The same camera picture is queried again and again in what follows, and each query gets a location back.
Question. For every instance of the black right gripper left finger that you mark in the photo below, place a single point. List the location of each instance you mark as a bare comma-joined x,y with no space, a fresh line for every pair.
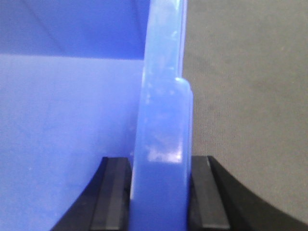
104,203

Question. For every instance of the large blue plastic bin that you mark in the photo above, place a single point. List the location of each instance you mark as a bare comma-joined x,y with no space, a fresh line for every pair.
85,79

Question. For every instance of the black conveyor belt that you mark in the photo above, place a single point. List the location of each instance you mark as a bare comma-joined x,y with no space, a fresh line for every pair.
247,63

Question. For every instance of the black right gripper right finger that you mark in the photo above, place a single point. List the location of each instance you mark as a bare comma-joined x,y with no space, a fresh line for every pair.
219,202

